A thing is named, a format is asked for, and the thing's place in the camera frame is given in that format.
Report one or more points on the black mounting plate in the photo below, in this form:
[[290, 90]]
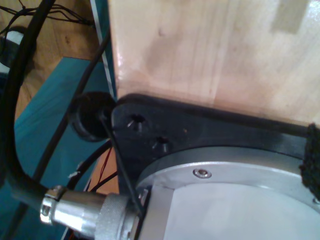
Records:
[[200, 130]]

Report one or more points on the black round knob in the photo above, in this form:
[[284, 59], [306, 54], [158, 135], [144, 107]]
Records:
[[90, 115]]

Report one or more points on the teal board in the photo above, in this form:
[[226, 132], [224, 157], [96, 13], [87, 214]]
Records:
[[45, 105]]

